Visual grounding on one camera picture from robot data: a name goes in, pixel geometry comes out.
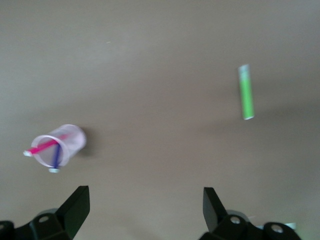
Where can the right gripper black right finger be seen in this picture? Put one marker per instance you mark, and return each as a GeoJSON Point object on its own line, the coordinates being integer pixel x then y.
{"type": "Point", "coordinates": [215, 215]}

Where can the pink translucent cup holder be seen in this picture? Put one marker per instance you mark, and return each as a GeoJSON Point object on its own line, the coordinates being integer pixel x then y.
{"type": "Point", "coordinates": [73, 140]}

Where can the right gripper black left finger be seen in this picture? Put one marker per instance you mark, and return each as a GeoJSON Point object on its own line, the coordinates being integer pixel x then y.
{"type": "Point", "coordinates": [72, 212]}

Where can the green marker pen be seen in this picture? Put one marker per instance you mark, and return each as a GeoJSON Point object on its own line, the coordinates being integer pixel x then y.
{"type": "Point", "coordinates": [246, 97]}

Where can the purple marker pen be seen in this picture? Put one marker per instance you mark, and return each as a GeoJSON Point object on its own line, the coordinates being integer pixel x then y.
{"type": "Point", "coordinates": [56, 156]}

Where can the pink marker pen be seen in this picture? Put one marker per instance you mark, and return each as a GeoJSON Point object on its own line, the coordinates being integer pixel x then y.
{"type": "Point", "coordinates": [41, 148]}

